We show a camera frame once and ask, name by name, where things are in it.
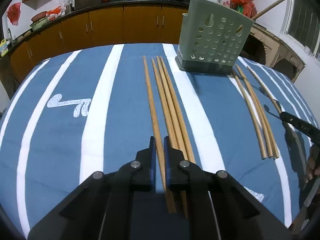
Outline red basin on counter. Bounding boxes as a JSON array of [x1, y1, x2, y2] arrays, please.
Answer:
[[31, 11, 47, 23]]

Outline green perforated utensil holder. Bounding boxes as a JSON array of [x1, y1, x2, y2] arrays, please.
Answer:
[[176, 0, 254, 75]]

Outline beige concrete side counter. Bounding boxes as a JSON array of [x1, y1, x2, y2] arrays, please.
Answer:
[[240, 24, 305, 82]]

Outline yellow detergent bottle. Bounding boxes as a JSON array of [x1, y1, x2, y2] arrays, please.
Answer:
[[0, 39, 9, 57]]

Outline orange lower kitchen cabinets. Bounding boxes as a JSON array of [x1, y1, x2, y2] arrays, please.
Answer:
[[10, 5, 187, 81]]

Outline blue white striped tablecloth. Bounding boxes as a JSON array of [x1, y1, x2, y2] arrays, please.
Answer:
[[1, 44, 319, 235]]

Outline wooden chopstick group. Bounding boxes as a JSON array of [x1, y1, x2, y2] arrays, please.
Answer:
[[232, 70, 267, 160], [247, 67, 282, 114], [235, 64, 279, 159], [239, 73, 267, 152]]

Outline red plastic bag on wall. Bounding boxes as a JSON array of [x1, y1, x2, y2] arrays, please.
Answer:
[[7, 2, 21, 26]]

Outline green enamel basin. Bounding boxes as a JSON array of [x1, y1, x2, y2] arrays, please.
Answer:
[[30, 18, 48, 31]]

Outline red bags and bottles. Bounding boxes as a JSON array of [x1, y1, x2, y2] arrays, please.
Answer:
[[222, 0, 257, 18]]

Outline person's right hand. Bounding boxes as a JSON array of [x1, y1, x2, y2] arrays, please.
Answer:
[[306, 144, 320, 180]]

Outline window with grille right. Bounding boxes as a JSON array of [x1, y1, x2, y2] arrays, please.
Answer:
[[284, 0, 319, 63]]

